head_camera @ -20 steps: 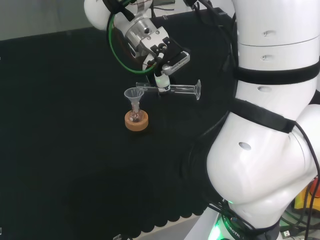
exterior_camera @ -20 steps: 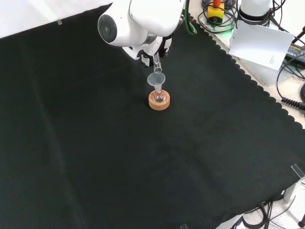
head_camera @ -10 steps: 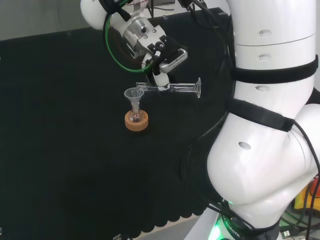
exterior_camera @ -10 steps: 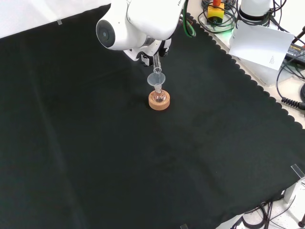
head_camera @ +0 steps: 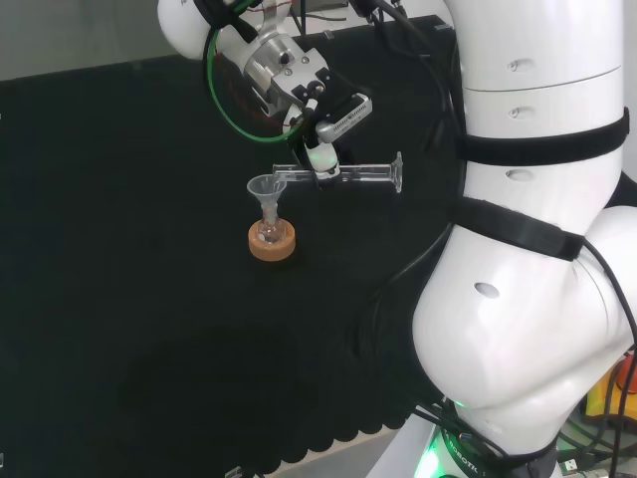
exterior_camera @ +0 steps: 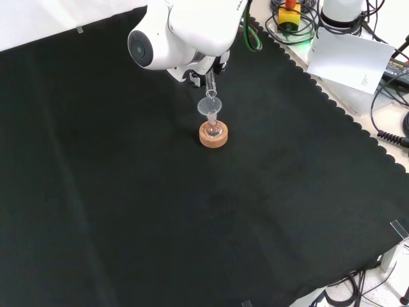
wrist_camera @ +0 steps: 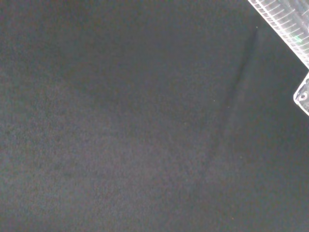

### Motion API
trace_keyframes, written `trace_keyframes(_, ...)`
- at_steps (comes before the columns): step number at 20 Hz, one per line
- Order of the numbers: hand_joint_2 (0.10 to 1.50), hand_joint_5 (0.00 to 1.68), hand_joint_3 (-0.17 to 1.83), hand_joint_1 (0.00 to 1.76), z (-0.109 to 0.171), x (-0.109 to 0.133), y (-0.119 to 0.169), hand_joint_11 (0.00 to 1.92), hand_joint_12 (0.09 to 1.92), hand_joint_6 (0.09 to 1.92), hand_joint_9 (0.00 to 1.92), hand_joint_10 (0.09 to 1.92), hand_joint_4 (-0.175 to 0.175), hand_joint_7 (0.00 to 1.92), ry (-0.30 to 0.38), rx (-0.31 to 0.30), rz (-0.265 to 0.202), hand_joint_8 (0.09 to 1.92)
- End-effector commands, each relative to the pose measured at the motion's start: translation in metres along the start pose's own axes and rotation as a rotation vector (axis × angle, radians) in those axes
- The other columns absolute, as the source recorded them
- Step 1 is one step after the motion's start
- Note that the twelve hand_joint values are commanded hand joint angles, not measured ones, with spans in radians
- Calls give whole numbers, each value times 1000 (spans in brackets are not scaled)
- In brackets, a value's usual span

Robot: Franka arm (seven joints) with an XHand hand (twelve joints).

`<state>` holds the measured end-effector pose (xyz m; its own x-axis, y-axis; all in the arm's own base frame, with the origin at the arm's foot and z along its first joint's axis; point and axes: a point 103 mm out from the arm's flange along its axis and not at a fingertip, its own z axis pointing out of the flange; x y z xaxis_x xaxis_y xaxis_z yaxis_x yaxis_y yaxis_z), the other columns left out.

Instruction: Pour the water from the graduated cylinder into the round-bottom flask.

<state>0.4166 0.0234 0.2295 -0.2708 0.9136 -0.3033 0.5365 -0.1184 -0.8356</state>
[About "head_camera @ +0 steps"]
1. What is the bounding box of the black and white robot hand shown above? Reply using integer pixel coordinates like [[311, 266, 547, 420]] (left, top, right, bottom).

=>
[[293, 69, 372, 191]]

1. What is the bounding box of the clear glass graduated cylinder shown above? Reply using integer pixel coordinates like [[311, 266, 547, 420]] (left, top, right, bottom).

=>
[[272, 151, 405, 195]]

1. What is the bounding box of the small glass round-bottom flask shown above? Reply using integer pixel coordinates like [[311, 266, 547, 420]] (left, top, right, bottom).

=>
[[258, 211, 286, 246]]

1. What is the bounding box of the clear plastic funnel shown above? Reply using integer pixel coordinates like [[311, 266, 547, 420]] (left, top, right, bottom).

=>
[[246, 173, 288, 224]]

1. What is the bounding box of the black bench cloth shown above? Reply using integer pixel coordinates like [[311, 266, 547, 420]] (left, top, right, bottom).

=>
[[0, 14, 472, 474]]

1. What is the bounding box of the yellow stop button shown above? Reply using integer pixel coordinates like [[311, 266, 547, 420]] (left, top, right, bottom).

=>
[[583, 356, 637, 424]]

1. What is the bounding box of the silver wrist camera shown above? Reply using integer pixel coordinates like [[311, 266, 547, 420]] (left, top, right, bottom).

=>
[[315, 93, 374, 143]]

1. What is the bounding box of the round cork ring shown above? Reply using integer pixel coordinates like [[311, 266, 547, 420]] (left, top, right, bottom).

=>
[[248, 218, 299, 262]]

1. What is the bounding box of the green cable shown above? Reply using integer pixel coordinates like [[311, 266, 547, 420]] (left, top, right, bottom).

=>
[[204, 0, 311, 143]]

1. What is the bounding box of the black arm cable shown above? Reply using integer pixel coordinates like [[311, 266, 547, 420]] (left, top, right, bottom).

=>
[[580, 237, 637, 353]]

